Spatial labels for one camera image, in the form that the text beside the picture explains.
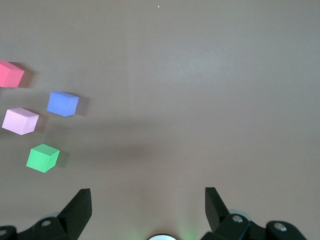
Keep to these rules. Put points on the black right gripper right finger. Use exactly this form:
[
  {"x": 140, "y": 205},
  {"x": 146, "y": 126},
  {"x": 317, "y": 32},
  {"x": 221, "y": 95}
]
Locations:
[{"x": 216, "y": 212}]

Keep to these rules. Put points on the pink foam cube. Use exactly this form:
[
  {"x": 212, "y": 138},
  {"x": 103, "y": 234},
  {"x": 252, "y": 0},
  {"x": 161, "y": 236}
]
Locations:
[{"x": 20, "y": 121}]

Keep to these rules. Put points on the purple foam cube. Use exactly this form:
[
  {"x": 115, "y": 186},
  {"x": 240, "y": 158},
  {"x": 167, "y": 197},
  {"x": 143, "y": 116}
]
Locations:
[{"x": 62, "y": 103}]

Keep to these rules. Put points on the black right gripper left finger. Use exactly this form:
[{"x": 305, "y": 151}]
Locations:
[{"x": 75, "y": 212}]

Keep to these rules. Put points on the brown table cover sheet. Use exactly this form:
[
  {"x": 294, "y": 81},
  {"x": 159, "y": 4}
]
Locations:
[{"x": 175, "y": 100}]

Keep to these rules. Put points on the red foam cube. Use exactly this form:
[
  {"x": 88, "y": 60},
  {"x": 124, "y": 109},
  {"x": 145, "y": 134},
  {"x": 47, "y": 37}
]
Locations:
[{"x": 10, "y": 75}]

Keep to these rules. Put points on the green foam cube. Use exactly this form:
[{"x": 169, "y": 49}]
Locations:
[{"x": 42, "y": 158}]

